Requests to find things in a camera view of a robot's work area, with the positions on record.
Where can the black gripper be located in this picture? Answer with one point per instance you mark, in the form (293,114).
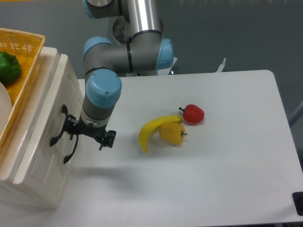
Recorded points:
(78,127)

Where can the white top drawer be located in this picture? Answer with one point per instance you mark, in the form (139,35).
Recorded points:
(64,90)

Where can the white drawer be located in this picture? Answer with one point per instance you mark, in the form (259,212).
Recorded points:
(64,90)
(49,174)

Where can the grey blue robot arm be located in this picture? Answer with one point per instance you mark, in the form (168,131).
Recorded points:
(145,50)

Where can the white lower drawer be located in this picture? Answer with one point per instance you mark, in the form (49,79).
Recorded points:
(49,174)

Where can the white drawer cabinet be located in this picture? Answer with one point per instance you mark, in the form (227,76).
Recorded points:
(15,146)

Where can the yellow plastic banana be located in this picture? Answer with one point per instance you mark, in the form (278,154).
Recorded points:
(150,127)

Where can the yellow toy bell pepper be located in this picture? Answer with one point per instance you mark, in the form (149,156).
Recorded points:
(172,132)

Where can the white plate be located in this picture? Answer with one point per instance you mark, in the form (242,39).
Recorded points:
(5,107)

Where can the green toy bell pepper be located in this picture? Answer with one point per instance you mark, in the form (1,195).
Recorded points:
(9,68)

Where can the red toy bell pepper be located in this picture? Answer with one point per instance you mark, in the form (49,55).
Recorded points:
(192,114)

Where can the yellow woven basket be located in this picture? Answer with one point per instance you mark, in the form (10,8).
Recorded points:
(26,47)

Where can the black object at table edge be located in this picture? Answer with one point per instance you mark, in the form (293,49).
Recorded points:
(298,202)

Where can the black lower drawer handle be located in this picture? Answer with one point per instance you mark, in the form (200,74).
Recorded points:
(68,157)

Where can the white table clamp bracket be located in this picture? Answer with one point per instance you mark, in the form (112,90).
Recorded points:
(221,66)

